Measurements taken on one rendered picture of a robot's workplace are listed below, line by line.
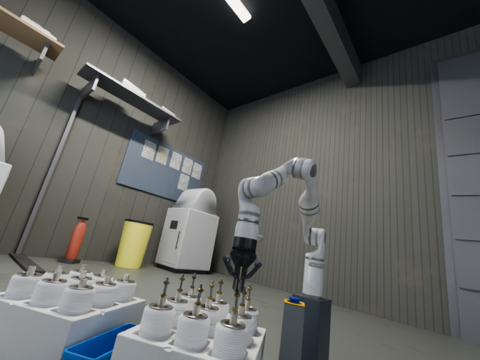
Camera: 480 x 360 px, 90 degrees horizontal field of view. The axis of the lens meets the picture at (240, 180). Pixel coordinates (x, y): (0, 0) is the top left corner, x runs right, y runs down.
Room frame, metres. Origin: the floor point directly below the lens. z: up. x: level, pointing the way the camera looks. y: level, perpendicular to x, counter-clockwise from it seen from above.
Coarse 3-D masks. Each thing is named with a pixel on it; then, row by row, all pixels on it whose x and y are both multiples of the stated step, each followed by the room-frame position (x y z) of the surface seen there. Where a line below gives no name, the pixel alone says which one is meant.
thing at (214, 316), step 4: (204, 312) 0.88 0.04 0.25; (208, 312) 0.88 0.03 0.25; (212, 312) 0.89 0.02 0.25; (216, 312) 0.90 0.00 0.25; (220, 312) 0.92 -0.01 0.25; (212, 316) 0.88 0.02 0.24; (216, 316) 0.89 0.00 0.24; (220, 316) 0.92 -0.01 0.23; (212, 320) 0.89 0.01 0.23; (216, 320) 0.90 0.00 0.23; (212, 324) 0.89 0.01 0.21; (212, 328) 0.89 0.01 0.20; (212, 332) 0.89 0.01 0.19; (208, 336) 0.88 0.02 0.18; (212, 336) 0.89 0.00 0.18
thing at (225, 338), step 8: (216, 328) 0.77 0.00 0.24; (224, 328) 0.75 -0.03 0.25; (216, 336) 0.76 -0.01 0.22; (224, 336) 0.74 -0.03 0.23; (232, 336) 0.74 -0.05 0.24; (240, 336) 0.74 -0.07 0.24; (216, 344) 0.75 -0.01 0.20; (224, 344) 0.74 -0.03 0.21; (232, 344) 0.74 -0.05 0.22; (240, 344) 0.74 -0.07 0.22; (216, 352) 0.75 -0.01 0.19; (224, 352) 0.74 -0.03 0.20; (232, 352) 0.74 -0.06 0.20; (240, 352) 0.75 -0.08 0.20
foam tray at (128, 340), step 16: (128, 336) 0.78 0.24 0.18; (256, 336) 0.95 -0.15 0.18; (112, 352) 0.79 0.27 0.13; (128, 352) 0.77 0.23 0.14; (144, 352) 0.76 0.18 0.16; (160, 352) 0.75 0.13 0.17; (176, 352) 0.74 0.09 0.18; (192, 352) 0.75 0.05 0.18; (208, 352) 0.77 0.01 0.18; (256, 352) 0.82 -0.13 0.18
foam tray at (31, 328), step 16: (0, 304) 0.90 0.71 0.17; (16, 304) 0.88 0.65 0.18; (128, 304) 1.08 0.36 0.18; (144, 304) 1.20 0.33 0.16; (0, 320) 0.89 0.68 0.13; (16, 320) 0.87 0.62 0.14; (32, 320) 0.86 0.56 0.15; (48, 320) 0.85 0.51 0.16; (64, 320) 0.83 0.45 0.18; (80, 320) 0.85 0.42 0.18; (96, 320) 0.92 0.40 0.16; (112, 320) 1.01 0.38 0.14; (128, 320) 1.10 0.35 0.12; (0, 336) 0.88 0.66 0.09; (16, 336) 0.87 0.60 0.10; (32, 336) 0.86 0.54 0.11; (48, 336) 0.84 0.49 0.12; (64, 336) 0.83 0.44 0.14; (80, 336) 0.87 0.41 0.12; (0, 352) 0.88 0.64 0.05; (16, 352) 0.86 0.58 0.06; (32, 352) 0.85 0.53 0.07; (48, 352) 0.84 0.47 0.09
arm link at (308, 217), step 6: (300, 210) 1.11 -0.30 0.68; (312, 210) 1.06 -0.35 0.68; (318, 210) 1.08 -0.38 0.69; (306, 216) 1.10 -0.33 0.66; (312, 216) 1.09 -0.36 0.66; (306, 222) 1.13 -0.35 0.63; (312, 222) 1.15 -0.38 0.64; (306, 228) 1.17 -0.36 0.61; (306, 234) 1.21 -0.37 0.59; (306, 240) 1.23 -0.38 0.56
